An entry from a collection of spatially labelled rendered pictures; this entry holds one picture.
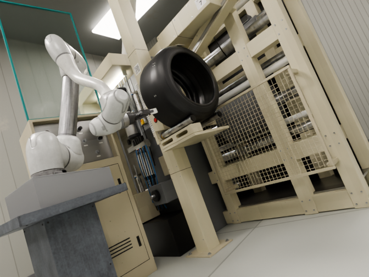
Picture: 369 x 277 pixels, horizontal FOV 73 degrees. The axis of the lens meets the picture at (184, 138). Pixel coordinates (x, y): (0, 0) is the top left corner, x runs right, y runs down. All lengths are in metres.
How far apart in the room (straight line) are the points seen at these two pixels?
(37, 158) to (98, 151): 0.69
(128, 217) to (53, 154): 0.81
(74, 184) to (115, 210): 0.73
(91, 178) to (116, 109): 0.36
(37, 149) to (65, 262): 0.54
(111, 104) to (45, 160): 0.43
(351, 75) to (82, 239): 4.62
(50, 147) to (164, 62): 0.84
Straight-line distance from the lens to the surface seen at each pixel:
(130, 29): 2.29
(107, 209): 1.91
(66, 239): 1.30
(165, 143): 1.84
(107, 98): 1.24
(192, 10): 2.10
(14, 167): 4.25
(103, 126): 1.32
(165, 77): 1.62
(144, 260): 2.03
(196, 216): 1.92
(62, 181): 1.24
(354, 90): 5.03
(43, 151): 1.41
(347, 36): 5.16
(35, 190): 1.20
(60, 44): 1.65
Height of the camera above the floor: 0.58
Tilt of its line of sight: 8 degrees up
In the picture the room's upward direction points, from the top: 21 degrees counter-clockwise
